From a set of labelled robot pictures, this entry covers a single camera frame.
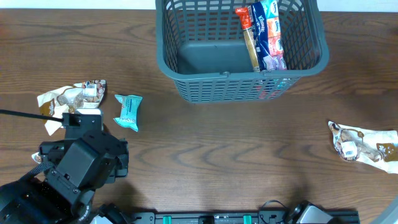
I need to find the grey plastic laundry basket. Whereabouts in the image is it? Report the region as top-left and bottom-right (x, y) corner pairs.
(155, 0), (329, 103)

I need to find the orange spaghetti pasta package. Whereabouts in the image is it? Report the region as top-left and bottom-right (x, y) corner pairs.
(235, 7), (261, 72)

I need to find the blue Kleenex tissue pack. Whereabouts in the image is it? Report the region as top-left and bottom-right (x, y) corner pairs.
(249, 0), (287, 72)

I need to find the beige snack pouch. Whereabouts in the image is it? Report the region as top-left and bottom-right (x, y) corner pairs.
(37, 80), (106, 118)
(328, 121), (397, 174)
(31, 152), (42, 164)

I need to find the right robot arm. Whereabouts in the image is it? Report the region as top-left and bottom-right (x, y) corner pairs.
(282, 198), (397, 224)

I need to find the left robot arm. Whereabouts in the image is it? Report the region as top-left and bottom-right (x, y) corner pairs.
(1, 109), (129, 223)

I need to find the teal snack wrapper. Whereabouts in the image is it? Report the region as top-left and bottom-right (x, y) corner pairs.
(114, 95), (142, 132)

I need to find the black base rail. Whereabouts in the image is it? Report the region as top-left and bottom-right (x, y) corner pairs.
(93, 200), (361, 224)

